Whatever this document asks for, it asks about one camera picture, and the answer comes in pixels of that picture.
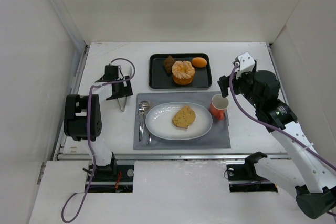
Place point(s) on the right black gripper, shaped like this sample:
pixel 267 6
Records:
pixel 224 85

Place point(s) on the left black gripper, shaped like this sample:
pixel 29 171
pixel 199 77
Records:
pixel 119 92

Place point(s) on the yellow bread slice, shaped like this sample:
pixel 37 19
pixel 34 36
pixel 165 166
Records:
pixel 184 117

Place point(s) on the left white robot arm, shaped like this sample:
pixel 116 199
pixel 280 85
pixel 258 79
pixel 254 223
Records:
pixel 86 128

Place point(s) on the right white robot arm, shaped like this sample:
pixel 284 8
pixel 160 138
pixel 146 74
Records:
pixel 314 188

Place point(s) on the orange mug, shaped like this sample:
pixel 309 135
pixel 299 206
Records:
pixel 218 106

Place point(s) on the silver spoon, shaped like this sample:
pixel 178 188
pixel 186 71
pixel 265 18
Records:
pixel 142 108

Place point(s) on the small orange round bun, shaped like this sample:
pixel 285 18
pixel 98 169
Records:
pixel 199 62

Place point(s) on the black rectangular tray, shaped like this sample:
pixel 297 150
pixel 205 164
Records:
pixel 160 79

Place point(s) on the large orange sugared bun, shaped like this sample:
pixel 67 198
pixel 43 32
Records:
pixel 183 72

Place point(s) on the white oval plate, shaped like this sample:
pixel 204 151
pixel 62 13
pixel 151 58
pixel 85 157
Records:
pixel 159 121

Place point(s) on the brown chocolate pastry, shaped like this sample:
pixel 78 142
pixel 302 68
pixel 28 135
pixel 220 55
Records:
pixel 168 64

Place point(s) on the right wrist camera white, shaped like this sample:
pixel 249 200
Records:
pixel 244 63

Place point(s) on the aluminium rail frame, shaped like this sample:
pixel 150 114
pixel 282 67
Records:
pixel 246 136

